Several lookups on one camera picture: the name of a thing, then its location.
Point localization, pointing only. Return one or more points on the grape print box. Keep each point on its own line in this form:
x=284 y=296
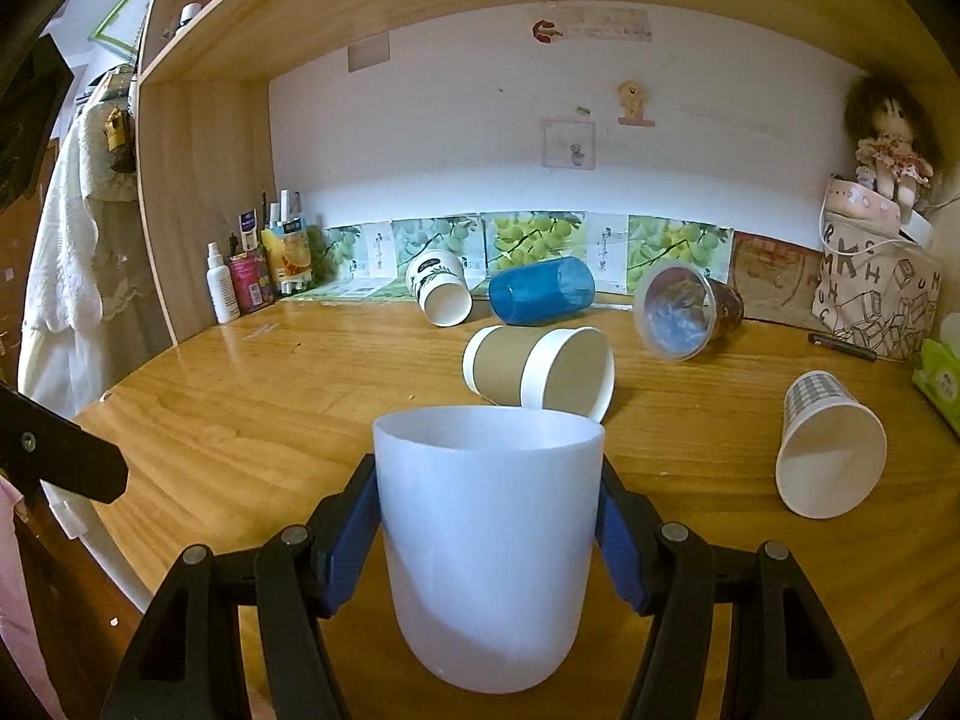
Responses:
x=450 y=236
x=532 y=236
x=675 y=240
x=352 y=255

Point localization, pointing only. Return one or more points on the red wall sticker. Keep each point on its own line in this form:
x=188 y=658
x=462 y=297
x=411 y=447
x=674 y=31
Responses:
x=546 y=30

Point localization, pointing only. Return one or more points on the wooden shelf unit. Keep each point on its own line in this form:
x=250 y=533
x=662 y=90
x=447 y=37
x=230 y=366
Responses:
x=202 y=187

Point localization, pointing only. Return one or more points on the beige wall label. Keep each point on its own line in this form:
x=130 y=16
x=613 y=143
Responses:
x=369 y=54

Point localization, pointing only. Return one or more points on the white lace garment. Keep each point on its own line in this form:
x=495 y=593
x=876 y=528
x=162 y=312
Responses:
x=67 y=240

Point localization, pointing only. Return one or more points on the pink cloth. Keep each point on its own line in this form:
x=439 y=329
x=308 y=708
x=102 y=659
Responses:
x=22 y=615

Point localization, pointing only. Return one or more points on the pink packet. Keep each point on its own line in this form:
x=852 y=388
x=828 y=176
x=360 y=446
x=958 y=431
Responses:
x=251 y=281

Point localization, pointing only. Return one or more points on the pink round box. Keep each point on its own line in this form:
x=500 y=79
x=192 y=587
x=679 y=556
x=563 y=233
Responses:
x=855 y=202

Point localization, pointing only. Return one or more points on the green framed poster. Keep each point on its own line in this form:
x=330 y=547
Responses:
x=124 y=15

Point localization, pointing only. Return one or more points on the green tissue packet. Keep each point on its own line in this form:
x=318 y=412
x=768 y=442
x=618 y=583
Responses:
x=941 y=382

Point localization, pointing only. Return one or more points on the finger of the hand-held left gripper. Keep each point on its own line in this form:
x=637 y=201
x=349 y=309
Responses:
x=60 y=457

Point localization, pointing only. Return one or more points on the letter print canvas bag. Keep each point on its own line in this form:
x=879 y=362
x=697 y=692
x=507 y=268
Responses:
x=877 y=300

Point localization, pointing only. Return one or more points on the blue white tube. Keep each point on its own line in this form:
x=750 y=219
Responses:
x=248 y=229

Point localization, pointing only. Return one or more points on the brown printed paper bag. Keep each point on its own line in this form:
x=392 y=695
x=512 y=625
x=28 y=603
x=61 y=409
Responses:
x=772 y=277

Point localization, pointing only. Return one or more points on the yellow figure wall sticker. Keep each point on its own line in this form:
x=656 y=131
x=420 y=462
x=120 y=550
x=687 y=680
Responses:
x=634 y=101

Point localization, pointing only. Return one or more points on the blue plastic cup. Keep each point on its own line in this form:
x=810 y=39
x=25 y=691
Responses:
x=540 y=289

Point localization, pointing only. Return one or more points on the green leaflet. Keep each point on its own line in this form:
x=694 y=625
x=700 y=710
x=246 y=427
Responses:
x=352 y=291

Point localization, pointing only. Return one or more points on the white spray bottle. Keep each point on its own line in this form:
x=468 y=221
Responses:
x=223 y=292

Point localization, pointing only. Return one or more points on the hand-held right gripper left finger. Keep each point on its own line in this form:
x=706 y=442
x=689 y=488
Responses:
x=352 y=540

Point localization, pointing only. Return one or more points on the leaf print white paper cup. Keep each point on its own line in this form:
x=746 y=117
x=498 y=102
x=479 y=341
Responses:
x=439 y=281

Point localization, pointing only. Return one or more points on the black pen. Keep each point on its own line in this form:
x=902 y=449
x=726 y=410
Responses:
x=840 y=345

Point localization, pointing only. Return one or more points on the rag doll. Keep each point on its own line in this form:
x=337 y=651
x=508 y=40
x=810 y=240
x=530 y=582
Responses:
x=889 y=154

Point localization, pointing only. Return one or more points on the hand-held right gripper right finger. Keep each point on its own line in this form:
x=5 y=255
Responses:
x=622 y=540

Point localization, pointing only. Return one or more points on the clear plastic cup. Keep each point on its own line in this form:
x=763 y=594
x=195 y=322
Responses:
x=675 y=311

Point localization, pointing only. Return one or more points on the white plastic cup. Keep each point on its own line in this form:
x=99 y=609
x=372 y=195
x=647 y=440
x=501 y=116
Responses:
x=487 y=540

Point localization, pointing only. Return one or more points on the orange fruit print packet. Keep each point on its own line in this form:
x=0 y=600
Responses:
x=289 y=262

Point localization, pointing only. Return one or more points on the brown sleeve paper cup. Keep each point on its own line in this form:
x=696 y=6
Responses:
x=510 y=364

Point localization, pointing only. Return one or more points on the checkered paper cup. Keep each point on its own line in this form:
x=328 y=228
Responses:
x=825 y=450

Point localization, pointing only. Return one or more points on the white wall label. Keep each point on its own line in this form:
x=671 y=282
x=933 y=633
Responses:
x=607 y=22

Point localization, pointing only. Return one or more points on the dark object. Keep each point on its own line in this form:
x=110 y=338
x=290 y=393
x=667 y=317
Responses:
x=30 y=120

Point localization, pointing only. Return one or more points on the pink framed wall picture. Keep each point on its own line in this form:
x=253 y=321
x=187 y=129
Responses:
x=570 y=142

